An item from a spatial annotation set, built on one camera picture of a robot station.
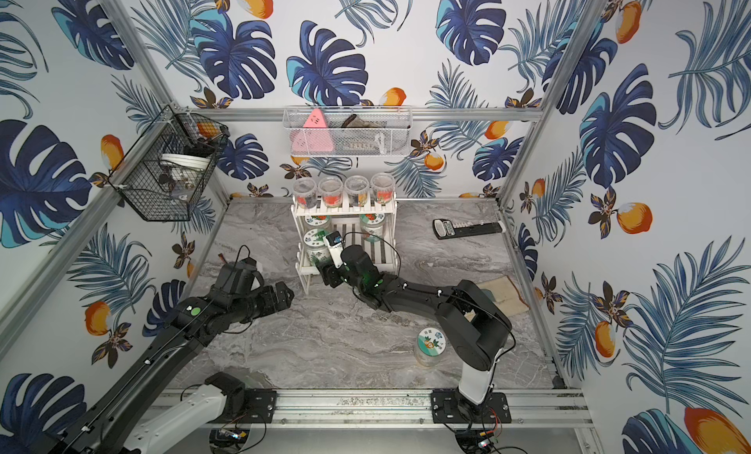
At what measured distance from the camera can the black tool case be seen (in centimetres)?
112

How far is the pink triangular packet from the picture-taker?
90 cm

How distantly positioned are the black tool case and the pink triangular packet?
502 millimetres
